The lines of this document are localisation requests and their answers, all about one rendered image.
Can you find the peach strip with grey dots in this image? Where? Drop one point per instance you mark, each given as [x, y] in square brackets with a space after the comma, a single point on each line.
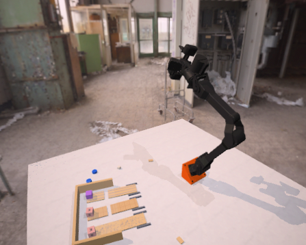
[132, 221]

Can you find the orange flat strip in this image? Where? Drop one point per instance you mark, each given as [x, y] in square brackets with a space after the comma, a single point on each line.
[127, 205]

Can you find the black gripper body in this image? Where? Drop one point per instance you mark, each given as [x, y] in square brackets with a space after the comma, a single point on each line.
[188, 50]

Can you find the tan flat wooden strip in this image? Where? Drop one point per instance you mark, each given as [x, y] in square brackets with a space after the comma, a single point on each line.
[121, 191]

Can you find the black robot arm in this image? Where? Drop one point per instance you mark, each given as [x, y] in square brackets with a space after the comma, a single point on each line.
[205, 90]

